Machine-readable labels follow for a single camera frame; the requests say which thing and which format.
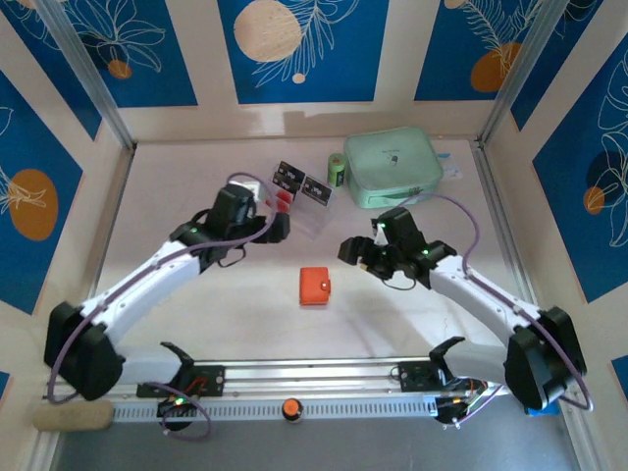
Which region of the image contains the small blue object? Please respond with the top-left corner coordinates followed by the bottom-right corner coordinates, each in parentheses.
top-left (523, 402), bottom-right (560, 418)

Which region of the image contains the green cylinder can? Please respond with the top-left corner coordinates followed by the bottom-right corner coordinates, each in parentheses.
top-left (327, 151), bottom-right (348, 188)

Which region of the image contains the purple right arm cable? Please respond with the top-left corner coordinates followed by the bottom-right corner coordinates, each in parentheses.
top-left (390, 193), bottom-right (594, 431)

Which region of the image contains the white surgical mask packet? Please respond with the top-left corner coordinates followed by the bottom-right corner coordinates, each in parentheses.
top-left (435, 148), bottom-right (465, 182)

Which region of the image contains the orange card holder wallet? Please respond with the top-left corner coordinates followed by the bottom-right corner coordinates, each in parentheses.
top-left (298, 266), bottom-right (334, 309)

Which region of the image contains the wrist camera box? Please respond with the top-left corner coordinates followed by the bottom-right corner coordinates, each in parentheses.
top-left (214, 181), bottom-right (262, 232)
top-left (375, 206), bottom-right (427, 251)

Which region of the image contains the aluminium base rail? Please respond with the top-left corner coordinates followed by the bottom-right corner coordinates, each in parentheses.
top-left (41, 353), bottom-right (583, 401)

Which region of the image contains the beige foam pad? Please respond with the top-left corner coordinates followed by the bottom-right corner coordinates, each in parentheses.
top-left (32, 399), bottom-right (115, 433)

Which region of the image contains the white slotted cable duct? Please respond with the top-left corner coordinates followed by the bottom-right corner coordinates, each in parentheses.
top-left (112, 395), bottom-right (439, 422)

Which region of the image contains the orange round knob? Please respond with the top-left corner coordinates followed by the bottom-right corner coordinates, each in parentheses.
top-left (282, 397), bottom-right (305, 424)

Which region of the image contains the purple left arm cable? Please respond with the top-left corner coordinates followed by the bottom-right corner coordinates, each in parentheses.
top-left (47, 171), bottom-right (275, 443)

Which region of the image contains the black base controller box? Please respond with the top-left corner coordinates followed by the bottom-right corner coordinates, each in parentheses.
top-left (156, 394), bottom-right (197, 433)
top-left (435, 392), bottom-right (485, 428)

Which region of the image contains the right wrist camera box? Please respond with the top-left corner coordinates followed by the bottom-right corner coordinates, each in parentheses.
top-left (375, 206), bottom-right (427, 251)

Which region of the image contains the mint green medicine bag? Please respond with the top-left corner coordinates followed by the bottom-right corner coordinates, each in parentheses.
top-left (341, 126), bottom-right (445, 211)

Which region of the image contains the aluminium frame post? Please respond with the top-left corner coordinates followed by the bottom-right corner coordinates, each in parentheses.
top-left (34, 0), bottom-right (137, 152)
top-left (476, 0), bottom-right (575, 147)

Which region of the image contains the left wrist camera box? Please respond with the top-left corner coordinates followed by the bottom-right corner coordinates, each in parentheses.
top-left (214, 181), bottom-right (262, 232)

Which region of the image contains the clear acrylic card stand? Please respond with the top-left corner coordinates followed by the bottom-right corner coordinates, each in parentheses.
top-left (258, 164), bottom-right (339, 240)

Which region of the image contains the aluminium side rail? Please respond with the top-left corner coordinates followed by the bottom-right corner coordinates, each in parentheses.
top-left (73, 146), bottom-right (137, 364)
top-left (470, 140), bottom-right (553, 355)

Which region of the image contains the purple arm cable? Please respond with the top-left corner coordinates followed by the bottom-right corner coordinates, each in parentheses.
top-left (47, 171), bottom-right (275, 443)
top-left (390, 193), bottom-right (594, 431)

